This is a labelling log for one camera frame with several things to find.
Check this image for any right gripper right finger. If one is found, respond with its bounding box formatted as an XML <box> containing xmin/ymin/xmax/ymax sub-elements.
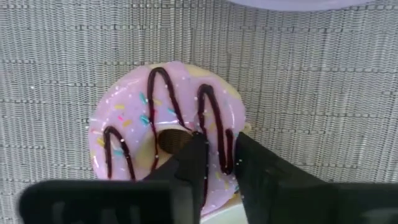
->
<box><xmin>233</xmin><ymin>132</ymin><xmax>326</xmax><ymax>224</ymax></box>

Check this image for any grey woven placemat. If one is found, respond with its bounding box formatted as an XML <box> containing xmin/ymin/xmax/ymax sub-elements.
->
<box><xmin>0</xmin><ymin>0</ymin><xmax>398</xmax><ymax>224</ymax></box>

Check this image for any purple plate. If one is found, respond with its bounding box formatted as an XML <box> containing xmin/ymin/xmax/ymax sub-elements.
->
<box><xmin>224</xmin><ymin>0</ymin><xmax>376</xmax><ymax>13</ymax></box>

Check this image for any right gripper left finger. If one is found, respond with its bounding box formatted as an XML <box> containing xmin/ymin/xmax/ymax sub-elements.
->
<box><xmin>143</xmin><ymin>131</ymin><xmax>210</xmax><ymax>224</ymax></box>

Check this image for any pink donut chocolate drizzle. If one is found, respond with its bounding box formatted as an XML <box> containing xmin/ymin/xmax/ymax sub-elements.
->
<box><xmin>87</xmin><ymin>60</ymin><xmax>252</xmax><ymax>219</ymax></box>

